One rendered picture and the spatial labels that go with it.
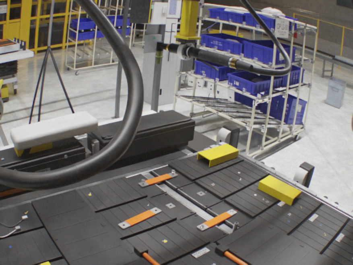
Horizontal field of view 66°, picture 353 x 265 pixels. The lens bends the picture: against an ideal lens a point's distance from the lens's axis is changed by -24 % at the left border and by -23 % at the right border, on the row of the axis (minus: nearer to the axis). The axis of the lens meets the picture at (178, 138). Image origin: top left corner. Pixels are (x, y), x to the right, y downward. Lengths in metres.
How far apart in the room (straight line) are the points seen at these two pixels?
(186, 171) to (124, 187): 0.25
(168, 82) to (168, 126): 3.61
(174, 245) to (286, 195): 0.44
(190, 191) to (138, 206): 0.21
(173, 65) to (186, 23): 3.52
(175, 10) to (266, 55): 1.89
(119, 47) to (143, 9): 2.86
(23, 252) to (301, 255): 0.77
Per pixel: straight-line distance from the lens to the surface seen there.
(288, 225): 1.04
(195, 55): 1.40
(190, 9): 1.41
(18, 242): 0.91
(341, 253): 1.00
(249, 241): 0.93
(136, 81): 0.61
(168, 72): 4.88
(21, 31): 10.45
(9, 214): 1.02
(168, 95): 5.00
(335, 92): 7.08
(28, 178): 0.51
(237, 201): 1.10
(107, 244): 0.87
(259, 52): 3.49
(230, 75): 3.55
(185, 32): 1.42
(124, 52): 0.65
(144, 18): 3.53
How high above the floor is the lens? 1.60
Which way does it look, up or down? 24 degrees down
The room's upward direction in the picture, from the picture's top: 5 degrees clockwise
